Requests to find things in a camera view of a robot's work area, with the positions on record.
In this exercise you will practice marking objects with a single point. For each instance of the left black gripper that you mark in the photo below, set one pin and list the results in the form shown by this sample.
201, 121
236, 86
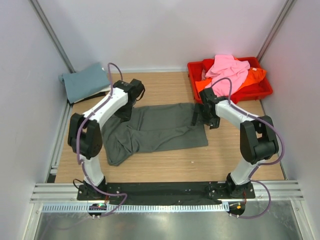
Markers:
124, 116

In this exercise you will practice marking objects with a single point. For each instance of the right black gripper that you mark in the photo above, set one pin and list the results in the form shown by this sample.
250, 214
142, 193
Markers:
214, 123

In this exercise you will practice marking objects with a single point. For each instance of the grey t shirt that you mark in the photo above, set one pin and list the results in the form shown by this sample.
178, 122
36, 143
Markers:
154, 128

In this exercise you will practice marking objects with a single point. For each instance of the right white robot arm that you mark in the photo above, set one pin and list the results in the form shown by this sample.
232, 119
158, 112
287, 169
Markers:
257, 138

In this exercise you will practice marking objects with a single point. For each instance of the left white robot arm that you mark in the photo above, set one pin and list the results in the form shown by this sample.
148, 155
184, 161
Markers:
85, 135

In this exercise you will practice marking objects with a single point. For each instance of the folded black t shirt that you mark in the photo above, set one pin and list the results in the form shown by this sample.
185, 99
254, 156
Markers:
99, 94

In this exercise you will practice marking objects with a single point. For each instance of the pink t shirt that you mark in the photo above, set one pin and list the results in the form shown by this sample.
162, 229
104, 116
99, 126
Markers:
226, 67

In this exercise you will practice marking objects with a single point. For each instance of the folded blue t shirt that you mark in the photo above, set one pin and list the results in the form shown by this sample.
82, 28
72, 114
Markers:
69, 82

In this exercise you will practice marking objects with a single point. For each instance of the orange t shirt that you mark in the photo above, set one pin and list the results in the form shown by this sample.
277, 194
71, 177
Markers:
255, 76

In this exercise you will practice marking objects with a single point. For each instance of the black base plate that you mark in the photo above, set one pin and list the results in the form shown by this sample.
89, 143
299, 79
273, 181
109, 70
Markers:
169, 194

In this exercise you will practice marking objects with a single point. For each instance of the slotted cable duct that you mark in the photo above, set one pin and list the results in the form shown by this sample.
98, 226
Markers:
97, 207

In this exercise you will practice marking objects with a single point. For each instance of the aluminium front rail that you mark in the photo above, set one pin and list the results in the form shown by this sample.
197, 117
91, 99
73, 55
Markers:
280, 190

